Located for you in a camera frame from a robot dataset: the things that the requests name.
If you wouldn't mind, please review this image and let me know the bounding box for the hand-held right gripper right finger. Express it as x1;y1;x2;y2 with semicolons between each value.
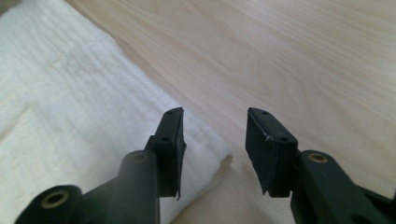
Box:
245;106;300;199

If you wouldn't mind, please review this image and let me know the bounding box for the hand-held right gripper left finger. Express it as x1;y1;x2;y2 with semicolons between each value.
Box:
144;106;188;201

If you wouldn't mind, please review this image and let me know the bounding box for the cream towel with white label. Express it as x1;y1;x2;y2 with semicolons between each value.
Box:
0;0;233;224

